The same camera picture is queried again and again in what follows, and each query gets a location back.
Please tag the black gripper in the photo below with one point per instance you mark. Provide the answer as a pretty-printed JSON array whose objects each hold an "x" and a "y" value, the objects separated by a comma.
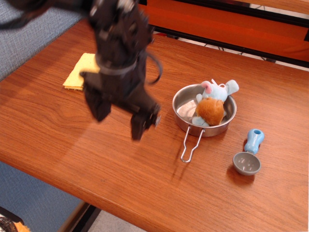
[{"x": 125, "y": 89}]

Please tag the blue and brown plush toy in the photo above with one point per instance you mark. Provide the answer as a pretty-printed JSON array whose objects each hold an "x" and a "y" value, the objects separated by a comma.
[{"x": 210, "y": 103}]

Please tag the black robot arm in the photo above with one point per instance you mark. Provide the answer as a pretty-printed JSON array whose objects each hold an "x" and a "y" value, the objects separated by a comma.
[{"x": 122, "y": 35}]

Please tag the folded yellow towel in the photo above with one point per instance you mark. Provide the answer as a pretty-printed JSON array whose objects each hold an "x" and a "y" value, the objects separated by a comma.
[{"x": 86, "y": 63}]

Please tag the stainless steel pan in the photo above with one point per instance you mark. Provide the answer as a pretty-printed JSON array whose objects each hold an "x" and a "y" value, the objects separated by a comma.
[{"x": 184, "y": 106}]

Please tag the orange fuzzy object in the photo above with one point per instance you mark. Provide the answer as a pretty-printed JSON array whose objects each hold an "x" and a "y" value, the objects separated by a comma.
[{"x": 7, "y": 225}]

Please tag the blue handled grey scoop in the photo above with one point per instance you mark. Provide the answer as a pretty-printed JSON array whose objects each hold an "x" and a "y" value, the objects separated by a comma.
[{"x": 246, "y": 162}]

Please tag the orange panel black frame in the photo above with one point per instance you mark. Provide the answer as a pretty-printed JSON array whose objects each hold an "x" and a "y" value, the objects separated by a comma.
[{"x": 266, "y": 28}]

